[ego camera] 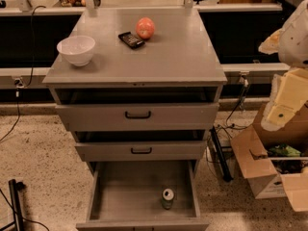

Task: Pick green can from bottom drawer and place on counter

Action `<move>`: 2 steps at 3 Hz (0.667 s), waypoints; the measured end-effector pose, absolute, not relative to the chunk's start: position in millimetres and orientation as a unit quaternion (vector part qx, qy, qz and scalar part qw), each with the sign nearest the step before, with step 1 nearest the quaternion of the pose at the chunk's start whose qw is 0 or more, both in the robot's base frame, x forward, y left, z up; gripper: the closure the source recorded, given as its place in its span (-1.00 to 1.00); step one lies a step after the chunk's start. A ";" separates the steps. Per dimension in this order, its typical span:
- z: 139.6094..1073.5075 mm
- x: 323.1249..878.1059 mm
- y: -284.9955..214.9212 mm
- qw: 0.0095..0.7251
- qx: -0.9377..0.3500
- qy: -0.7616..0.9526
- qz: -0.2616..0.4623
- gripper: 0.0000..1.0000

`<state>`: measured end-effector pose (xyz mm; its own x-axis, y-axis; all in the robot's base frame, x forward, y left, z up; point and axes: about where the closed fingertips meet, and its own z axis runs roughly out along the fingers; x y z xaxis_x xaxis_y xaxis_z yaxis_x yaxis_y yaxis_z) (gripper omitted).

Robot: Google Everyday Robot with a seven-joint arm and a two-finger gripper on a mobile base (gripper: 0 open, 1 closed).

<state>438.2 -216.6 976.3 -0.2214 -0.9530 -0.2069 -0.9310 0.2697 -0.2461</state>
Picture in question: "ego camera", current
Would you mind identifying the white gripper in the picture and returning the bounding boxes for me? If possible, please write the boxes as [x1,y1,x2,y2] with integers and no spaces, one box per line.
[258,29,308,131]

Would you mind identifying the green soda can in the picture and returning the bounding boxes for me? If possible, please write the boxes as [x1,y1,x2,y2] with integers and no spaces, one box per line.
[162,188,175,210]

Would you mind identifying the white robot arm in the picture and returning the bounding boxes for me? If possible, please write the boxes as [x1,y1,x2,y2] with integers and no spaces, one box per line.
[259,0,308,131]

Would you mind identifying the grey top drawer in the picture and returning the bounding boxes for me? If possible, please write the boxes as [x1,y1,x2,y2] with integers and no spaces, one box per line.
[55,87,218,132]

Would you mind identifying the grey drawer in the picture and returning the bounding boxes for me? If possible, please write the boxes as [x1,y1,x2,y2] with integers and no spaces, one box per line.
[76,161,208,231]
[75,130,206,162]
[55,87,218,132]

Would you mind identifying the grey drawer cabinet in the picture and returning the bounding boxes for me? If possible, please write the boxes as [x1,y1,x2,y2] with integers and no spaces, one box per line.
[41,7,228,178]

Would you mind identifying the grey bottom drawer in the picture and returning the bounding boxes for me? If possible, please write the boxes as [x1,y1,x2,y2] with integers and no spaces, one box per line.
[76,161,208,231]

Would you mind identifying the grey middle drawer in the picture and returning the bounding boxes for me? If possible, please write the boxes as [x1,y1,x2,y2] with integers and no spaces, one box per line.
[75,130,206,162]

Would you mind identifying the green bag in box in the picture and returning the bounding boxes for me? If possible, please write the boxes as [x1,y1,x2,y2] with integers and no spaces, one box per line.
[268,143,301,157]

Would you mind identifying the cardboard box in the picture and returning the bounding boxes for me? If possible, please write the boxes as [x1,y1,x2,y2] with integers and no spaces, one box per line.
[231,106,308,212]

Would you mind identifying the black bar on floor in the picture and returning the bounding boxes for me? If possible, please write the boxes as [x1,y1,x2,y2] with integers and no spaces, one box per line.
[210,127,233,182]

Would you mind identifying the red apple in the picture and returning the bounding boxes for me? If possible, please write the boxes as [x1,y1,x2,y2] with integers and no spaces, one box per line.
[135,17,155,39]

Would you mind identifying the black phone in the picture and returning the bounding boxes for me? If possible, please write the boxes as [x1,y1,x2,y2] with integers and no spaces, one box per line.
[118,32,145,49]

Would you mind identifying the white bowl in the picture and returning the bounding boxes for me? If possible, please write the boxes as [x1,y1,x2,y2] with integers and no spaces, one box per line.
[57,36,95,66]

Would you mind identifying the black stand at left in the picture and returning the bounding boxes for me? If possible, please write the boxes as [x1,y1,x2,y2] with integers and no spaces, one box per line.
[0,179,25,231]

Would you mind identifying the black cables at right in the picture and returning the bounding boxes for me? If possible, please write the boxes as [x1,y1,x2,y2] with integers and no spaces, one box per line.
[215,77,250,140]

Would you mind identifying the black cable at left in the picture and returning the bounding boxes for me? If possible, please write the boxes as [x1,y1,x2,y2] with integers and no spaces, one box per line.
[0,5,47,143]

